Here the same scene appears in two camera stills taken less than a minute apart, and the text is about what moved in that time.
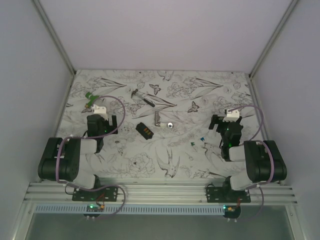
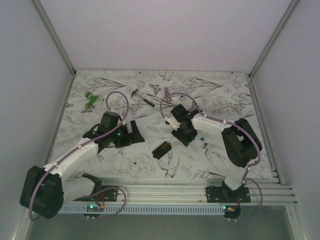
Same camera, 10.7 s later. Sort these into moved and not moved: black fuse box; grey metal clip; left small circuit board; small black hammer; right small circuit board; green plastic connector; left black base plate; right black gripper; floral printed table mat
Moved: right black gripper; black fuse box; grey metal clip
Not moved: small black hammer; floral printed table mat; green plastic connector; left small circuit board; left black base plate; right small circuit board
